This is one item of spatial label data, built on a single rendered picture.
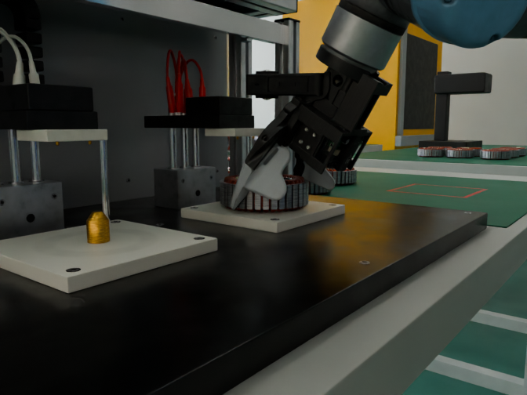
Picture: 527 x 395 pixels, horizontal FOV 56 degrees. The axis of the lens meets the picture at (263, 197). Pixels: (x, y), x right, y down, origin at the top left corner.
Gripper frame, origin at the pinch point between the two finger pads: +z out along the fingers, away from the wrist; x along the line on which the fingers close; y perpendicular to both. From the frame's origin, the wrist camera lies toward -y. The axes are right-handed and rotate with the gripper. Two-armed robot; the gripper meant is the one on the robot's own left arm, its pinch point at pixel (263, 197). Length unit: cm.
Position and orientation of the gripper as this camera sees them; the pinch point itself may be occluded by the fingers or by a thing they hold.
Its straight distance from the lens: 62.9
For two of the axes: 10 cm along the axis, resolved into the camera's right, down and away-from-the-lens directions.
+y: 6.8, 5.7, -4.5
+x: 6.1, -1.1, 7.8
